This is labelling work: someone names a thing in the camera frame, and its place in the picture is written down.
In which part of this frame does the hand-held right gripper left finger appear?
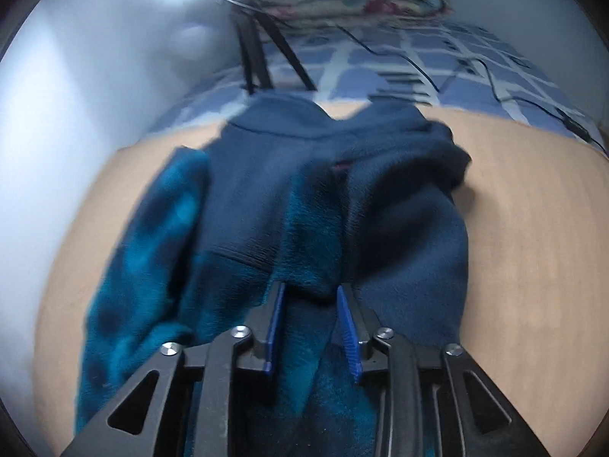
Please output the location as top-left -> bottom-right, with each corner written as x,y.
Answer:
59,282 -> 287,457

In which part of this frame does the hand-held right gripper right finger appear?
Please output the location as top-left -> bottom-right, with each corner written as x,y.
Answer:
335,284 -> 553,457

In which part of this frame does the teal plaid fleece jacket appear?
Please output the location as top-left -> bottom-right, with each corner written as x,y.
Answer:
76,93 -> 473,457

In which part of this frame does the black tripod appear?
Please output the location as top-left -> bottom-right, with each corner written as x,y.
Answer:
231,8 -> 318,97

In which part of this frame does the blue checked bed sheet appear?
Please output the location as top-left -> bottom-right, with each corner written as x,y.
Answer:
152,21 -> 609,154

